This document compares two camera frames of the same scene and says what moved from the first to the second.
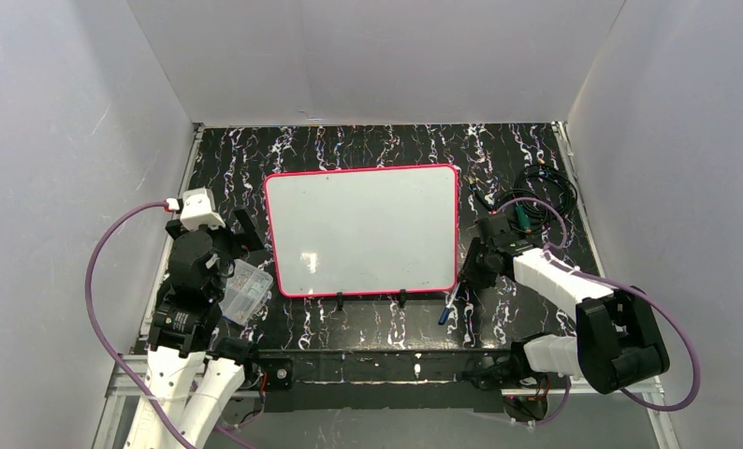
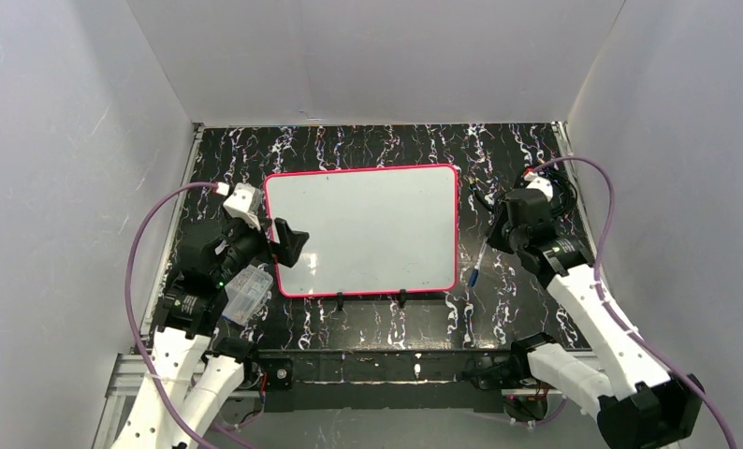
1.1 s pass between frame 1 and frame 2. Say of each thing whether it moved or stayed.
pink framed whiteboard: stayed
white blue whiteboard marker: moved
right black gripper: moved
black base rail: stayed
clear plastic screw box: stayed
